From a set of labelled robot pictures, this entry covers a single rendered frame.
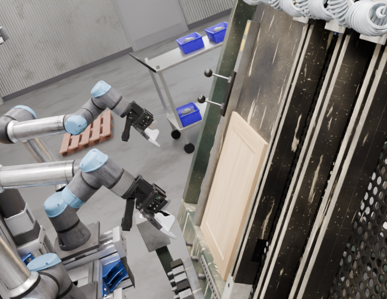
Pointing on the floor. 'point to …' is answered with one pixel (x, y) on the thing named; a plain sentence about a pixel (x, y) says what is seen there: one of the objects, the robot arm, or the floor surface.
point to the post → (165, 257)
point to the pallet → (88, 135)
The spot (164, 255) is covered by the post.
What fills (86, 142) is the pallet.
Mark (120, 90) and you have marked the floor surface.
